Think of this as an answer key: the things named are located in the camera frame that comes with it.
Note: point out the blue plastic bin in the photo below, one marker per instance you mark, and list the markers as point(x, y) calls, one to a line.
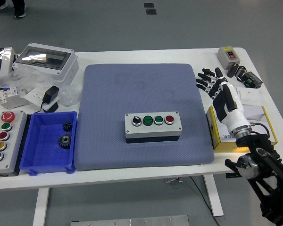
point(44, 155)

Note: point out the grey red-black switch box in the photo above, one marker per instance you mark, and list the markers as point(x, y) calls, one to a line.
point(227, 57)

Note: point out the grey four-button control box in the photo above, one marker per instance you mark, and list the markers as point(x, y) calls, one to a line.
point(153, 129)

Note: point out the black floor plate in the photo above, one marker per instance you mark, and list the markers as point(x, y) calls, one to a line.
point(151, 12)
point(148, 5)

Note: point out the white table leg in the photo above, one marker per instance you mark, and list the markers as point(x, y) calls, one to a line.
point(40, 207)
point(213, 195)

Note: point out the black power adapter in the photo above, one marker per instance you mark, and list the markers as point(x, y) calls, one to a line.
point(50, 94)

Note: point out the large clear plastic bag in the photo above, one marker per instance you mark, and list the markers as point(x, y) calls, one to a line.
point(30, 78)

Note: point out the black table control panel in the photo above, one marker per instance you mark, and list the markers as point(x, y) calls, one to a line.
point(230, 175)

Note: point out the grey five-button control box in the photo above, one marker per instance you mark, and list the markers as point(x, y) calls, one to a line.
point(13, 141)

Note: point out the large black bevel gear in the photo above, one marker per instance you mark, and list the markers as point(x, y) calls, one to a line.
point(65, 140)

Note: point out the black cylinder capacitor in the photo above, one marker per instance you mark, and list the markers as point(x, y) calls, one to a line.
point(240, 71)
point(232, 69)

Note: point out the grey metal bracket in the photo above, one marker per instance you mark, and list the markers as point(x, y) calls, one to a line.
point(173, 180)

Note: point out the white circuit breaker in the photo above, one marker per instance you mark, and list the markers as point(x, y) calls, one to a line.
point(11, 96)

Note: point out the grey enclosure with clear lid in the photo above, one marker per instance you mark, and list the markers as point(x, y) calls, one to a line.
point(47, 58)

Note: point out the small black bevel gear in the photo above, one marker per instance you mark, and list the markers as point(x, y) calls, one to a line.
point(67, 126)

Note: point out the white wall socket plate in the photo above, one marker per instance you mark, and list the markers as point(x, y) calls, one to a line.
point(34, 95)

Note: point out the black module with green terminal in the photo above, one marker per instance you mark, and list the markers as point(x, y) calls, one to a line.
point(251, 80)

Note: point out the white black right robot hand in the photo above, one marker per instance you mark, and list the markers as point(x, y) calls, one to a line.
point(235, 117)

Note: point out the small clear plastic bag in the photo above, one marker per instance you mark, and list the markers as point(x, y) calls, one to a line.
point(69, 95)

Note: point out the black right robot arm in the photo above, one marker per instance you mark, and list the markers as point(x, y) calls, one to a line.
point(268, 160)

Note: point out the blue-grey mat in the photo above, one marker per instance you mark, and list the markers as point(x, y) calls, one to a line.
point(108, 94)

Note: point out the white yellow cardboard box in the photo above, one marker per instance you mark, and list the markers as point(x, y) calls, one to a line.
point(259, 115)

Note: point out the white wall switch plate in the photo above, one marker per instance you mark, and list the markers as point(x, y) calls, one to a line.
point(250, 95)

